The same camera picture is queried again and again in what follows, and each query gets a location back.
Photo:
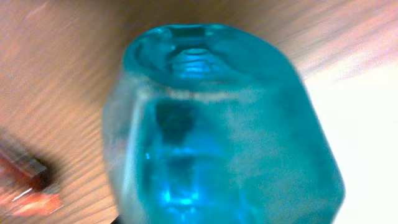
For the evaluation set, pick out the blue mouthwash bottle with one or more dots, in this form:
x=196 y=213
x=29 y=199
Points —
x=210 y=124

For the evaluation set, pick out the red chocolate bar wrapper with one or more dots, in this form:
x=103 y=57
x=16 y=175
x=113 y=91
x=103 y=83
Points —
x=27 y=184

